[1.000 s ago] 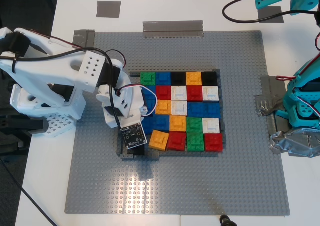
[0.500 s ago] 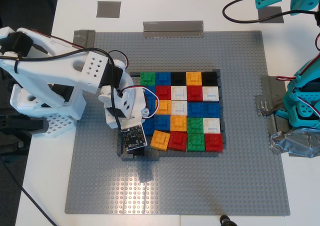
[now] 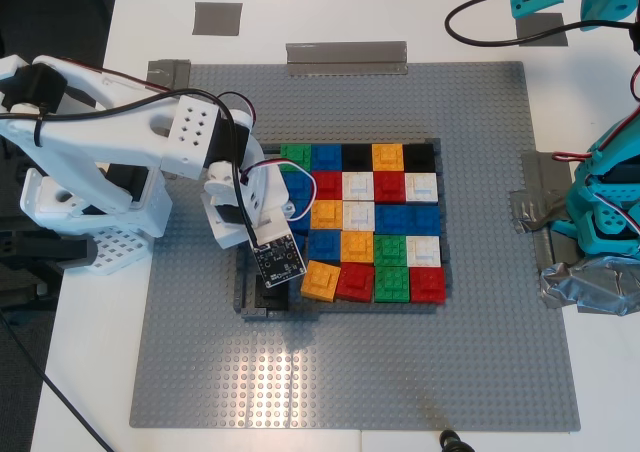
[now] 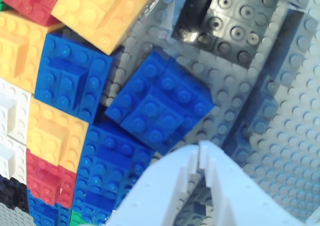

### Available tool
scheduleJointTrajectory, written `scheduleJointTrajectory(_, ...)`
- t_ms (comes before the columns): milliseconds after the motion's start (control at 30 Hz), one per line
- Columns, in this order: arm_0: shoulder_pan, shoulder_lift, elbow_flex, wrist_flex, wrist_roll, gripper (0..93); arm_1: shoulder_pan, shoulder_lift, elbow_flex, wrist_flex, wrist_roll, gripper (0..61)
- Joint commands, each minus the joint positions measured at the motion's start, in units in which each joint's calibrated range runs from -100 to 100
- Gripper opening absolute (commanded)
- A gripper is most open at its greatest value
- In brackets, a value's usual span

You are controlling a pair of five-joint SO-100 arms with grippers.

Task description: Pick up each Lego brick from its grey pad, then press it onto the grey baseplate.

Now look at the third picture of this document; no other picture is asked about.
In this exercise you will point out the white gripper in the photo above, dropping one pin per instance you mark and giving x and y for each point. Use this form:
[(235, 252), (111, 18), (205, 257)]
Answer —
[(220, 229)]

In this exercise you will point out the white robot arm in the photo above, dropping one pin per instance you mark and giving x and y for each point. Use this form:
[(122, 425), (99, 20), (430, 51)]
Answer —
[(90, 137)]

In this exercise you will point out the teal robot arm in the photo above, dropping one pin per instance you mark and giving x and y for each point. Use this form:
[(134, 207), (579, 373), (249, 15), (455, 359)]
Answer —
[(580, 212)]

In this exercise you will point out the orange lego cube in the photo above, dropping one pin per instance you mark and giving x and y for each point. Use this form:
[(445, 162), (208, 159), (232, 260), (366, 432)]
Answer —
[(327, 215), (388, 157), (321, 281), (357, 247)]

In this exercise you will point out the red lego cube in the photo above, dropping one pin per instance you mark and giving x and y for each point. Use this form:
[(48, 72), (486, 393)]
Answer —
[(331, 184), (390, 186), (427, 285), (356, 283)]

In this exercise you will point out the green lego cube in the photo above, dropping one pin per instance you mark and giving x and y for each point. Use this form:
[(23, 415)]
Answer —
[(297, 152), (392, 284), (390, 250)]

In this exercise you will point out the white lego cube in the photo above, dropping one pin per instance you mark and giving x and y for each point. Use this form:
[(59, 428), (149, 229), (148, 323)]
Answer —
[(423, 250), (358, 187), (421, 188), (359, 216)]

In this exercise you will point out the black lego cube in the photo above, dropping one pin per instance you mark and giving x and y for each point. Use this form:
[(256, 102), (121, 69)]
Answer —
[(419, 158), (357, 158), (272, 299)]

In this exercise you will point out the grey tape square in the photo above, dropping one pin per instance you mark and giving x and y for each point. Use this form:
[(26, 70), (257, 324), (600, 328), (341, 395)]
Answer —
[(537, 26)]

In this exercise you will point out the grey tape strip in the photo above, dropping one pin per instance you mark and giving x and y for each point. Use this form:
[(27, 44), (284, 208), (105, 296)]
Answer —
[(345, 59), (170, 69)]

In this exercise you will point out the small grey lego baseplate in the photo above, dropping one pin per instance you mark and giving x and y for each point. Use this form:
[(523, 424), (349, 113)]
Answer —
[(217, 19)]

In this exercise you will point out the crumpled grey tape patch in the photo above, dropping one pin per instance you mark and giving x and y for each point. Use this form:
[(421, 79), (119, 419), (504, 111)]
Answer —
[(537, 207)]

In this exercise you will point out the black table clamp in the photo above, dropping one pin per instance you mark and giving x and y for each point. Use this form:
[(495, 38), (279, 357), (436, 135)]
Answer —
[(45, 249)]

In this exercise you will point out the black stand knob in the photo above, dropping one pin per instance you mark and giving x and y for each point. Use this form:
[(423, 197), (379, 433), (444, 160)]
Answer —
[(452, 442)]

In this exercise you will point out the black wrist camera board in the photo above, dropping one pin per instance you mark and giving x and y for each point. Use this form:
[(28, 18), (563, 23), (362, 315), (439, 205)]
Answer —
[(277, 264)]

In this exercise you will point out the grey lego brick wall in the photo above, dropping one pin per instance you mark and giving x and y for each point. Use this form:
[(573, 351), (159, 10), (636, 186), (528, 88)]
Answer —
[(280, 315), (241, 282), (270, 148), (438, 157)]

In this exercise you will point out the silver duct tape wad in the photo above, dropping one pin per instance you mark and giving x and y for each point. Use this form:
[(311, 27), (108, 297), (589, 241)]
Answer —
[(585, 284)]

